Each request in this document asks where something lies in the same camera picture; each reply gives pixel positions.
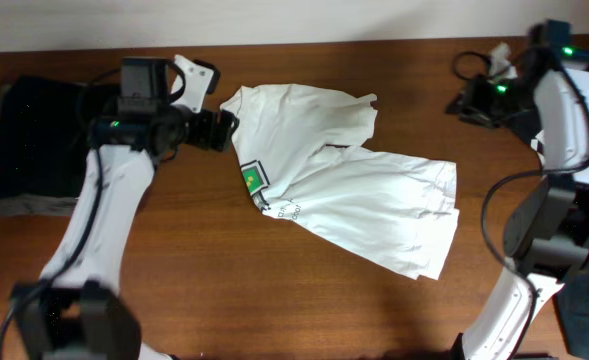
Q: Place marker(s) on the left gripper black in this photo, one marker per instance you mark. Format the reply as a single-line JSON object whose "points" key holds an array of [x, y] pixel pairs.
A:
{"points": [[219, 130]]}

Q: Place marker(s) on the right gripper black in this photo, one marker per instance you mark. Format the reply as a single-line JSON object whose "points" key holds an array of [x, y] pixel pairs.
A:
{"points": [[478, 106]]}

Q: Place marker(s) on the white robot print t-shirt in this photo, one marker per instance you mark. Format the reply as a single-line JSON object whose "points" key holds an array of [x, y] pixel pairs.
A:
{"points": [[301, 154]]}

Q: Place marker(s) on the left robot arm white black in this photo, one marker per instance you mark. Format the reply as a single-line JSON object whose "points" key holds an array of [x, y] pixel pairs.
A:
{"points": [[74, 311]]}

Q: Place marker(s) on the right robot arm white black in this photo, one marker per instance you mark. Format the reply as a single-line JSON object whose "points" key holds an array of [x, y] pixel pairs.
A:
{"points": [[546, 238]]}

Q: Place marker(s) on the black t-shirt with white letters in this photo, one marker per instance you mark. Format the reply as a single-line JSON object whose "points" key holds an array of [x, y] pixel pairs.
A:
{"points": [[562, 101]]}

